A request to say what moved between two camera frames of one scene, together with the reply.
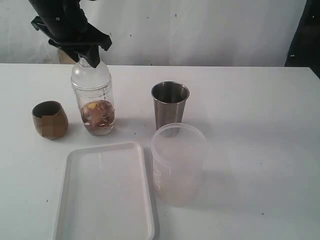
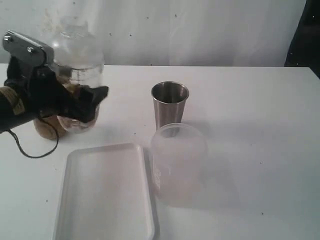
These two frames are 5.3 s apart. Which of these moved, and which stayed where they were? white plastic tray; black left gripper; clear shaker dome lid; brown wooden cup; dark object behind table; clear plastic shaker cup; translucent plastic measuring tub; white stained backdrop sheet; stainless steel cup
Moved: clear shaker dome lid; clear plastic shaker cup; black left gripper
Stayed: dark object behind table; translucent plastic measuring tub; brown wooden cup; white plastic tray; stainless steel cup; white stained backdrop sheet
